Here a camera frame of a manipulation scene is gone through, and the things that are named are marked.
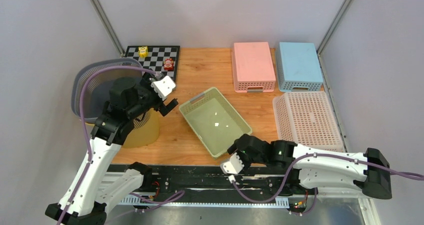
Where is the yellow ribbed bin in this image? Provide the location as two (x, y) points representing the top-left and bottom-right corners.
(86, 109), (160, 149)

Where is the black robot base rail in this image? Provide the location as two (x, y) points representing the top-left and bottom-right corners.
(99, 164), (319, 214)

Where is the yellow owl toy block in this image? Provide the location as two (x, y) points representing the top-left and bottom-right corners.
(138, 46), (149, 58)

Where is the red owl toy block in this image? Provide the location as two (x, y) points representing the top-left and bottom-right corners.
(163, 58), (175, 72)

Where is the grey mesh basket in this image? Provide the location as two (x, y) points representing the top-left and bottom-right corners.
(70, 57), (142, 124)

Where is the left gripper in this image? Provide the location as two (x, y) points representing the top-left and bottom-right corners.
(127, 69), (178, 119)

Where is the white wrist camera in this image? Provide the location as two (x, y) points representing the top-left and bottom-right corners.
(220, 151), (253, 175)
(151, 75), (176, 101)

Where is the green perforated tray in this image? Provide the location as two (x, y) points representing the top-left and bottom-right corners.
(179, 87), (253, 159)

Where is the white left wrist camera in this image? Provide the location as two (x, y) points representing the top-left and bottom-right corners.
(151, 75), (176, 101)

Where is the blue perforated tray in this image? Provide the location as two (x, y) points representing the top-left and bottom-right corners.
(275, 42), (324, 92)

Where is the black white checkerboard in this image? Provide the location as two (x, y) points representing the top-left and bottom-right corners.
(124, 45), (181, 83)

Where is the pink perforated tray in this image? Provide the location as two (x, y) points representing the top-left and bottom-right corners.
(231, 41), (276, 93)

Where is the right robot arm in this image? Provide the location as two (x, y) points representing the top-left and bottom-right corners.
(220, 134), (393, 200)

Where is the large white perforated basket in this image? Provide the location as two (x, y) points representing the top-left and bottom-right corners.
(272, 91), (345, 152)

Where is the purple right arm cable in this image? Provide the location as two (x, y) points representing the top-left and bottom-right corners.
(228, 152), (424, 205)

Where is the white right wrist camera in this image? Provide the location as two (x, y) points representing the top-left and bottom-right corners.
(220, 151), (253, 175)

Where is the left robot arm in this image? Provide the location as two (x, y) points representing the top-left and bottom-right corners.
(45, 74), (178, 225)

